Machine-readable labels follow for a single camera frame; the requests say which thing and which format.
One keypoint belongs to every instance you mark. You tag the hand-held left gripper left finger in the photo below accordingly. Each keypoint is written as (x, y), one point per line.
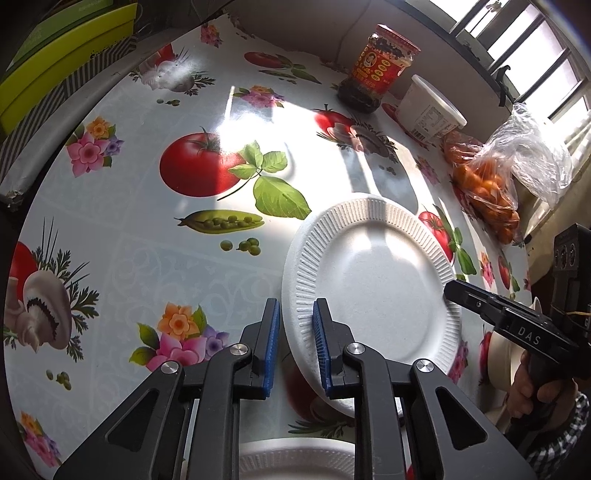
(272, 350)

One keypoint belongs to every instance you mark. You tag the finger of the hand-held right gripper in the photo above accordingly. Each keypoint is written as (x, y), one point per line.
(471, 300)

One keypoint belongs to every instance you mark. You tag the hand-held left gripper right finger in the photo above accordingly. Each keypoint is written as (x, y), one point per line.
(322, 350)

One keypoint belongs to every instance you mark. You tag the white foam plate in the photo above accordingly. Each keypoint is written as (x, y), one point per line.
(295, 461)
(383, 277)

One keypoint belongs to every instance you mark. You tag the person's right forearm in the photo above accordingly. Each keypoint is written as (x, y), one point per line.
(563, 443)

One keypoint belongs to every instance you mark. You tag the person's right hand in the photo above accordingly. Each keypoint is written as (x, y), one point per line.
(524, 401)

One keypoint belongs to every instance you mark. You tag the plastic bag of oranges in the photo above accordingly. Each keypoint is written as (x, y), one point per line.
(489, 189)

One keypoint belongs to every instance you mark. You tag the printed vegetable tablecloth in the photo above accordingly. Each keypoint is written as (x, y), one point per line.
(161, 258)

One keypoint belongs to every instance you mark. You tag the white plastic tub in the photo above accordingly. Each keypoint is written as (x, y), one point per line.
(427, 110)

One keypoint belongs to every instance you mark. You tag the black window latch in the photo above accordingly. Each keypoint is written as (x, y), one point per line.
(502, 83)

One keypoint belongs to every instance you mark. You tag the red label sauce jar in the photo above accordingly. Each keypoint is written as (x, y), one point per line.
(376, 67)

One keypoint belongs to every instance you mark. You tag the barred window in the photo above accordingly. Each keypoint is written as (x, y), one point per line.
(531, 41)

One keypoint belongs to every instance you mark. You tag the lime green box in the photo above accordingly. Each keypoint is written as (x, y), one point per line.
(60, 55)

